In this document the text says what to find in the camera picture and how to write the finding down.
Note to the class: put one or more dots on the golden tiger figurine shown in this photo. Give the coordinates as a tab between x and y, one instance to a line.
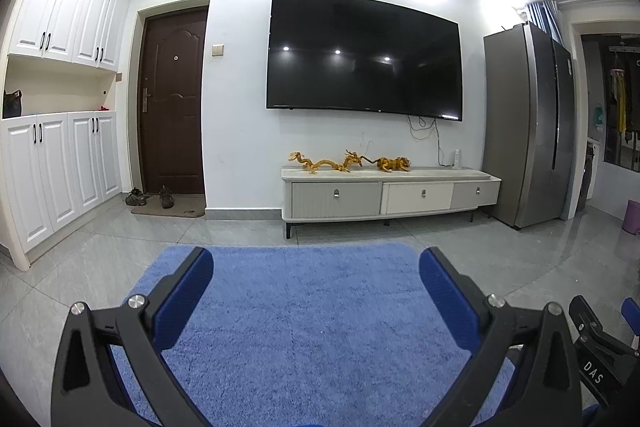
395	164

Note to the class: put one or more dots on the black wall television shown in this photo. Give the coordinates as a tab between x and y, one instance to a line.
365	57

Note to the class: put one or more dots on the blue curtain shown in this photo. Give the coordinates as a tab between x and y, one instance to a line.
542	19

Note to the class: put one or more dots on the brown shoe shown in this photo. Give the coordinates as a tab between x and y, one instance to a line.
135	196
166	198

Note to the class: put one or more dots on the teal bottle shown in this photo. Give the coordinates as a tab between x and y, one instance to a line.
597	114

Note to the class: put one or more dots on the white router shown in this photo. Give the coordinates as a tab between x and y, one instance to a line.
457	158

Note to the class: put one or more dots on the purple bin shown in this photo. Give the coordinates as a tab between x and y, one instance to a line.
633	217

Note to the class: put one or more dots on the row of hanging clothes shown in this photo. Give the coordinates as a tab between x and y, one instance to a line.
620	97

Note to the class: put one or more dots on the blue fluffy rug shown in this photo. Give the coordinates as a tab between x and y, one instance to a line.
310	332

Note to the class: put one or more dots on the golden dragon figurine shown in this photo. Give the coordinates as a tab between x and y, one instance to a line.
315	164
352	159

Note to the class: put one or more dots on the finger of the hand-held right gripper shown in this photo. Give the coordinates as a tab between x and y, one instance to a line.
585	317
631	317

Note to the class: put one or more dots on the metal clothes rack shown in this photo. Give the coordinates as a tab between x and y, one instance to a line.
625	52

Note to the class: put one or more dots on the black bag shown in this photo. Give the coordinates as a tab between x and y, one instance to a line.
12	103

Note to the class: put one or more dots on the white base cabinet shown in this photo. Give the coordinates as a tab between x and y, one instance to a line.
50	177

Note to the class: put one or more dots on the grey white television stand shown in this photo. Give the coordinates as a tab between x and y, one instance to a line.
335	202

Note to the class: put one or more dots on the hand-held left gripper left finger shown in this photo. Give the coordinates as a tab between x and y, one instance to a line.
185	302

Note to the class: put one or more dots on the grey double door fridge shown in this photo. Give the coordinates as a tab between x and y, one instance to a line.
520	127

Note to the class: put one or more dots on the brown entrance door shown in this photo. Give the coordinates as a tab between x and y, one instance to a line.
172	107

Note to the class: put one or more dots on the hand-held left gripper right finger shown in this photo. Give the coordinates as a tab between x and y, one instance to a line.
450	302

